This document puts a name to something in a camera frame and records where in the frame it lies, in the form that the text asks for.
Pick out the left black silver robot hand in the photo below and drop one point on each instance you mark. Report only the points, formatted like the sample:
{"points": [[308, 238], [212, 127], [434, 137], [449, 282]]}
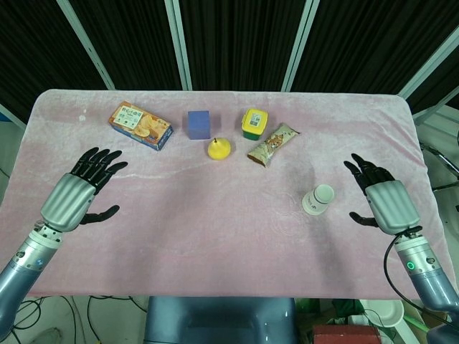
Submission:
{"points": [[68, 193]]}

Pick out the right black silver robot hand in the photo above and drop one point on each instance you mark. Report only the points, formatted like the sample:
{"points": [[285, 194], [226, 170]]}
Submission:
{"points": [[391, 204]]}

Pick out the stack of white paper cups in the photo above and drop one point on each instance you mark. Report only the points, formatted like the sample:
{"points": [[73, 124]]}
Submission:
{"points": [[322, 195]]}

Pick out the white paper cup blue logo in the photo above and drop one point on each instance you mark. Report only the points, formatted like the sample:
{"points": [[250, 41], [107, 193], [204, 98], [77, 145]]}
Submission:
{"points": [[311, 212]]}

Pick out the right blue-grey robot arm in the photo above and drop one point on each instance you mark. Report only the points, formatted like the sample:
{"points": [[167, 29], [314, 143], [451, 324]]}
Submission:
{"points": [[426, 272]]}

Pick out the orange blue cracker box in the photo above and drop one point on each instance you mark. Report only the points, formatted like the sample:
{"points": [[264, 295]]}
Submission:
{"points": [[140, 123]]}

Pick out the white plastic basin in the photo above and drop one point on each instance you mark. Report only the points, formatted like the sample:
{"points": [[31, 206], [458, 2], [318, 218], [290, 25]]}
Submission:
{"points": [[385, 313]]}

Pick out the brown snack bag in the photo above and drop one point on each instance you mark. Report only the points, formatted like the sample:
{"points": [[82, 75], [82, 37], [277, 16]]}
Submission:
{"points": [[272, 145]]}

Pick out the red box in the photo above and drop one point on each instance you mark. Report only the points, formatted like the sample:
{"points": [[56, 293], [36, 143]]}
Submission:
{"points": [[337, 335]]}

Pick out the black fabric partition panel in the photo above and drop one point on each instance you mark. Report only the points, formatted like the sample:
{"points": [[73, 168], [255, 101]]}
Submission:
{"points": [[125, 36], [376, 43], [240, 43], [36, 53]]}

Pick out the purple foam cube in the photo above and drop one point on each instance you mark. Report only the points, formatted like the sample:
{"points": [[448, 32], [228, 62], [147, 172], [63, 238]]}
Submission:
{"points": [[198, 125]]}

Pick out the pink plush table cloth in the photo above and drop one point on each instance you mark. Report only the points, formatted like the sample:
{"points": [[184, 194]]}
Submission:
{"points": [[215, 215]]}

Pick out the yellow pear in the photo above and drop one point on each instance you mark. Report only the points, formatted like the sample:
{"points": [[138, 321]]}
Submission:
{"points": [[218, 150]]}

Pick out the green container yellow lid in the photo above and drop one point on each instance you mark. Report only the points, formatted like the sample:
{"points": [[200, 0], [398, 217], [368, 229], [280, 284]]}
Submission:
{"points": [[254, 120]]}

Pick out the blue-grey robot torso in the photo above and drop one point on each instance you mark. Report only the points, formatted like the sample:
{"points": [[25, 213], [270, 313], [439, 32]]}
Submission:
{"points": [[215, 319]]}

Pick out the metal chair frame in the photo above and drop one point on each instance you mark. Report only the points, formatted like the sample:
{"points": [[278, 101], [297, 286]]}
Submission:
{"points": [[443, 157]]}

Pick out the white partition post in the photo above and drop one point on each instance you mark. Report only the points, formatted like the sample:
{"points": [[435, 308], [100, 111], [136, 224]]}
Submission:
{"points": [[430, 61], [179, 43], [299, 46], [86, 43]]}

